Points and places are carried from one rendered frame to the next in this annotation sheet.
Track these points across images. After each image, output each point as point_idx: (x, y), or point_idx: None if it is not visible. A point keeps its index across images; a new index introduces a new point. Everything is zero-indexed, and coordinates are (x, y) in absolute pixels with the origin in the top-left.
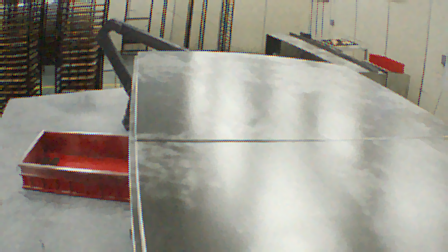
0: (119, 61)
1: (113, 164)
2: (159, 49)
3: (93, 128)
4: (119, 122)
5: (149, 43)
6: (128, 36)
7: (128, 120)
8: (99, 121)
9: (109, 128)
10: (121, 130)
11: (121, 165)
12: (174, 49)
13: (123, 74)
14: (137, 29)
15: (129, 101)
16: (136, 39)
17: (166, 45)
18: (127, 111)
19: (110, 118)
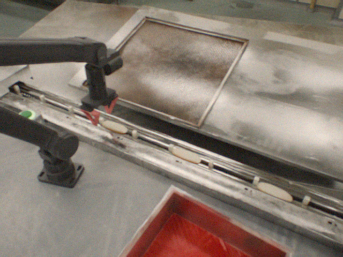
0: (10, 115)
1: (165, 255)
2: (65, 59)
3: (21, 232)
4: (35, 184)
5: (47, 58)
6: (3, 64)
7: (64, 174)
8: (2, 210)
9: (43, 206)
10: (65, 194)
11: (173, 245)
12: (86, 48)
13: (29, 129)
14: (12, 42)
15: (60, 155)
16: (22, 62)
17: (72, 48)
18: (56, 166)
19: (8, 189)
